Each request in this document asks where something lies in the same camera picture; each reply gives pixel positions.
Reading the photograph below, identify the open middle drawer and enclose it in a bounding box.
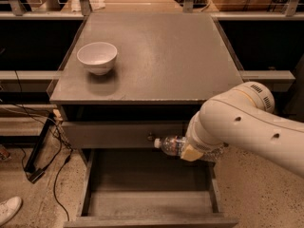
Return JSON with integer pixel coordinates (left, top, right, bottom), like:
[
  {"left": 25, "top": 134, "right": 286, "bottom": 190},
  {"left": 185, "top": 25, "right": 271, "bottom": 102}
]
[{"left": 64, "top": 149, "right": 238, "bottom": 228}]

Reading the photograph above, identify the white ceramic bowl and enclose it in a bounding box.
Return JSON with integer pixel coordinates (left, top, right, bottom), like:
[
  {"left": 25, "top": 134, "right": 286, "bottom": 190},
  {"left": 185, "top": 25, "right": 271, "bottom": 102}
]
[{"left": 77, "top": 42, "right": 118, "bottom": 75}]

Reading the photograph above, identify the clear plastic water bottle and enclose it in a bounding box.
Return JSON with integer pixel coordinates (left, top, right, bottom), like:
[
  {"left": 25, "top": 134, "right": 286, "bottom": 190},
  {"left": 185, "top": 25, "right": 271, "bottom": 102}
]
[{"left": 154, "top": 136, "right": 227, "bottom": 162}]

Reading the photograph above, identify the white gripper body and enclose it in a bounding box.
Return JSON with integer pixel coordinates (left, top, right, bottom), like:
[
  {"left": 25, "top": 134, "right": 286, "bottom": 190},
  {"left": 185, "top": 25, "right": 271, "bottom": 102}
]
[{"left": 186, "top": 112, "right": 225, "bottom": 153}]

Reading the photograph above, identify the white sneaker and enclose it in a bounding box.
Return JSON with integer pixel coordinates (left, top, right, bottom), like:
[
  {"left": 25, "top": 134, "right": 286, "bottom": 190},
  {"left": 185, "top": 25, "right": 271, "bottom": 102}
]
[{"left": 0, "top": 197, "right": 23, "bottom": 226}]

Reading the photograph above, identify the round metal drawer knob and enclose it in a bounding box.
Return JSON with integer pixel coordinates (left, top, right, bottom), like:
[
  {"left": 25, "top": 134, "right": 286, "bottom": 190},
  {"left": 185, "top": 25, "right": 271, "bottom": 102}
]
[{"left": 147, "top": 133, "right": 156, "bottom": 142}]

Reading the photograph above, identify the black floor cable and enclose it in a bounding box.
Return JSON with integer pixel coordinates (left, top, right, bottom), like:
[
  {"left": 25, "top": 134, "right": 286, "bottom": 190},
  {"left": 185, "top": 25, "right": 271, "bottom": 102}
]
[{"left": 0, "top": 102, "right": 74, "bottom": 222}]

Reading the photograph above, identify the grey wooden cabinet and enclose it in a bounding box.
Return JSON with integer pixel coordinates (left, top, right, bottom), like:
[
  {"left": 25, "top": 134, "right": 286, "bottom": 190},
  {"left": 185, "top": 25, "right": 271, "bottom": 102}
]
[{"left": 47, "top": 12, "right": 257, "bottom": 228}]

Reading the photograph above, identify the black metal stand leg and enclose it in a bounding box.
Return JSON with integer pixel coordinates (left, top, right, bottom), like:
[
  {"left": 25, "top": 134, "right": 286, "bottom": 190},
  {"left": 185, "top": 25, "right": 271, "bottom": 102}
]
[{"left": 24, "top": 113, "right": 54, "bottom": 183}]

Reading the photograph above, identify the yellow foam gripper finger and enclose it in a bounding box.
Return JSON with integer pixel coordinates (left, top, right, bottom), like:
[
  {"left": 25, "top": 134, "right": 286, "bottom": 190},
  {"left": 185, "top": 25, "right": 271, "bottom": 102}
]
[{"left": 180, "top": 144, "right": 203, "bottom": 162}]

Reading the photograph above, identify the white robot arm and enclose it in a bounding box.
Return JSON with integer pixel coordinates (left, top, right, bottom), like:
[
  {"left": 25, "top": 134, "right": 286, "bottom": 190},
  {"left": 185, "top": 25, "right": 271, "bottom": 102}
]
[{"left": 181, "top": 82, "right": 304, "bottom": 177}]

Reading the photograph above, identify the closed top drawer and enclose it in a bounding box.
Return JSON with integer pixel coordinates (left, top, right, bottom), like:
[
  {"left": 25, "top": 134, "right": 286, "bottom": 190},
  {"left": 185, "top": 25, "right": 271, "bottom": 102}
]
[{"left": 62, "top": 121, "right": 188, "bottom": 149}]

